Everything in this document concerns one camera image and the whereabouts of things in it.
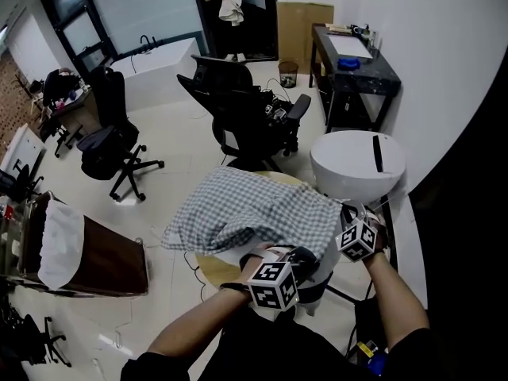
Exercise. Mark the person's left forearm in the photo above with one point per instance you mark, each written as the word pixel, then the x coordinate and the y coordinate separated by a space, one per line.
pixel 198 324

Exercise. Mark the large black panel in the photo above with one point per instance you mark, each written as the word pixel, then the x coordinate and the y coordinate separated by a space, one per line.
pixel 468 232

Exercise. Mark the black side table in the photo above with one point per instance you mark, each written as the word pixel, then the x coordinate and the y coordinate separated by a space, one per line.
pixel 377 81

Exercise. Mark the blue cloth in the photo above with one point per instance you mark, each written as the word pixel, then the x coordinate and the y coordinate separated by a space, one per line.
pixel 349 62

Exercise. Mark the spare gripper device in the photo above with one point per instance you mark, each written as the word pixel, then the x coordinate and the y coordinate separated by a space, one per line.
pixel 275 109

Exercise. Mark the dark pump bottle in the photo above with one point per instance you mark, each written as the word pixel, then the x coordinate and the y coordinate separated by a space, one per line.
pixel 367 31

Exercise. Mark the person's black clothing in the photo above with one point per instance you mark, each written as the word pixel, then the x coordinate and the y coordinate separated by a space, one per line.
pixel 258 343

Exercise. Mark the white tray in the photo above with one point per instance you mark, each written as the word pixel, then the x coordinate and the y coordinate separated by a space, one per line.
pixel 349 46

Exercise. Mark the person's right forearm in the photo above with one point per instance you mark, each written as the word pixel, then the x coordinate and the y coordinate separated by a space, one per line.
pixel 397 308

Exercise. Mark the black high-back office chair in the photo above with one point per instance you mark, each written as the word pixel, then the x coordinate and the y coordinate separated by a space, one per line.
pixel 113 105

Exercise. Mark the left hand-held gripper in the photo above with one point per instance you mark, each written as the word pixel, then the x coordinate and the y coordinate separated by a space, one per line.
pixel 274 286

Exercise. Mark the person's left hand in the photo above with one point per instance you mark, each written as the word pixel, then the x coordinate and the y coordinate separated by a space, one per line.
pixel 258 258

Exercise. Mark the black faucet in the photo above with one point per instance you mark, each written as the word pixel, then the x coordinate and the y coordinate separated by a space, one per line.
pixel 143 40

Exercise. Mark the black mesh wastebasket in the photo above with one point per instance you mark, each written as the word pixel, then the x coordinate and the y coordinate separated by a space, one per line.
pixel 288 74

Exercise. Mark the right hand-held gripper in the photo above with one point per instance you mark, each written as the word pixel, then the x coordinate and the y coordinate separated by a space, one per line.
pixel 357 240

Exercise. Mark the white laundry bag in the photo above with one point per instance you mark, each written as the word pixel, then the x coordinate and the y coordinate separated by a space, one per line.
pixel 61 244

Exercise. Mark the black mesh office chair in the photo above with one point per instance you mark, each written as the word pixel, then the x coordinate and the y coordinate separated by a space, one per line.
pixel 238 109

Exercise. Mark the brown laundry cart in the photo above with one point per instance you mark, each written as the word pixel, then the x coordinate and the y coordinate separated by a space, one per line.
pixel 111 260

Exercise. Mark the white pillow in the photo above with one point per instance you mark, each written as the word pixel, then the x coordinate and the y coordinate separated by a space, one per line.
pixel 238 252

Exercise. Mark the black wristband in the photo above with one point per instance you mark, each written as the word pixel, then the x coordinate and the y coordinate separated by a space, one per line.
pixel 234 287

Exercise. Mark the dark mug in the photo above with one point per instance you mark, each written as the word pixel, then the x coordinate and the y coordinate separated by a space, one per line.
pixel 357 29

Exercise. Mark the brown cardboard sheet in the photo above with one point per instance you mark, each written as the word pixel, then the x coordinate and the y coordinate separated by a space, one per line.
pixel 301 34

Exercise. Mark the white cabinet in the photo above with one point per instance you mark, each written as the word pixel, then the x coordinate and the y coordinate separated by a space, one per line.
pixel 21 149

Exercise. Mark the brown office desk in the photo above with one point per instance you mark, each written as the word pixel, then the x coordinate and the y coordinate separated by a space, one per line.
pixel 79 113

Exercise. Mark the small black office chair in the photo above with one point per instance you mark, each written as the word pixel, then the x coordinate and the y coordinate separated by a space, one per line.
pixel 20 181
pixel 31 339
pixel 59 133

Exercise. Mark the white bathtub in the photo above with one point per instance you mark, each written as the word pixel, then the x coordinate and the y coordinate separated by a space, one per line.
pixel 158 74

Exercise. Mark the round wooden stool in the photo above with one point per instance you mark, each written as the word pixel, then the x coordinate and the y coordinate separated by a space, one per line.
pixel 218 270

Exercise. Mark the grey checkered pillowcase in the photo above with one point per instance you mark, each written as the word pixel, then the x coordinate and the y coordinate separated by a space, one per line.
pixel 254 208

